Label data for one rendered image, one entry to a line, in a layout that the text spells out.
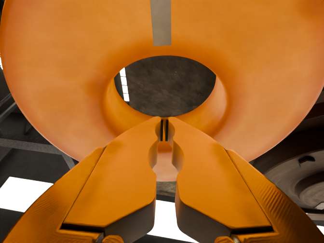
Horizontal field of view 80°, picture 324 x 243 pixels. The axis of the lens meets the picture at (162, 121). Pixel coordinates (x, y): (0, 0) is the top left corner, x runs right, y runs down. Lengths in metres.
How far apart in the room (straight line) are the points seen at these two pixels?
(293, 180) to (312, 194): 0.04
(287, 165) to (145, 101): 0.40
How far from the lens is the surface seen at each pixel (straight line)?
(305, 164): 0.41
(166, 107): 0.61
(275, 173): 0.43
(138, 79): 0.57
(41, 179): 9.11
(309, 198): 0.51
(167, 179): 0.16
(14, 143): 7.11
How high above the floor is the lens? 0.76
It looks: 44 degrees up
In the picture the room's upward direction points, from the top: 180 degrees counter-clockwise
